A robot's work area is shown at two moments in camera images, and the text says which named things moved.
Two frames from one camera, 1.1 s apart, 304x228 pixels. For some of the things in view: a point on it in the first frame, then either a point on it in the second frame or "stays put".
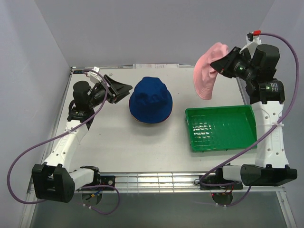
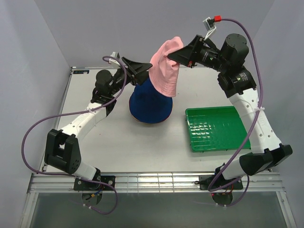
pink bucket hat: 204,73 -> 164,71
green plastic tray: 213,128 stays put
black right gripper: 223,65 -> 184,56
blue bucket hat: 151,101 stays put
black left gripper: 118,88 -> 137,69
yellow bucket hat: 147,123 stays put
